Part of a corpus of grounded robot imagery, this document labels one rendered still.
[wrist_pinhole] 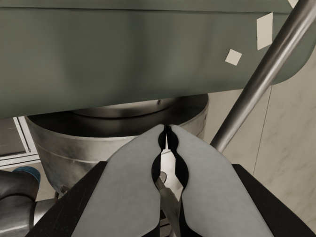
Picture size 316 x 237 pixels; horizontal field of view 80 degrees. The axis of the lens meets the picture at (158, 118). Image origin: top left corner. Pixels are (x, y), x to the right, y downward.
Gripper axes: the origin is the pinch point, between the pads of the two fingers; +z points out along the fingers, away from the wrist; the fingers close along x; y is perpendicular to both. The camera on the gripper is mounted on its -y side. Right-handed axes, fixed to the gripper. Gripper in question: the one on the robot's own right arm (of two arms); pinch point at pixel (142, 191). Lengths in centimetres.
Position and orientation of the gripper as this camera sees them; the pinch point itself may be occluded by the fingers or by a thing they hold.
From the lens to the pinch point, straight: 54.1
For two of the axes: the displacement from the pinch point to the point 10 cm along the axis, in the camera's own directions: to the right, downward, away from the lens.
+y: -1.0, 8.9, 4.4
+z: 9.4, -0.6, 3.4
